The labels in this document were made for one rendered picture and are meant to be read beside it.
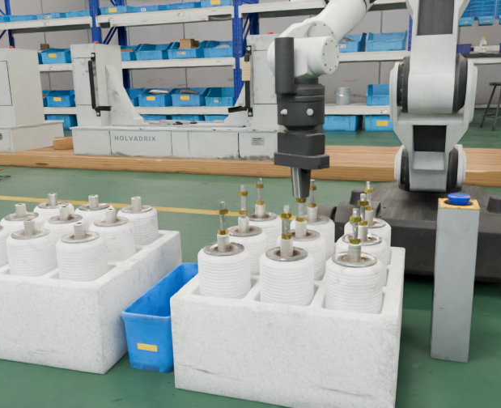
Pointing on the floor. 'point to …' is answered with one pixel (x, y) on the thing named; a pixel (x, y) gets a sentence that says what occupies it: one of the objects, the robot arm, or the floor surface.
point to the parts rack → (297, 8)
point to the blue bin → (154, 321)
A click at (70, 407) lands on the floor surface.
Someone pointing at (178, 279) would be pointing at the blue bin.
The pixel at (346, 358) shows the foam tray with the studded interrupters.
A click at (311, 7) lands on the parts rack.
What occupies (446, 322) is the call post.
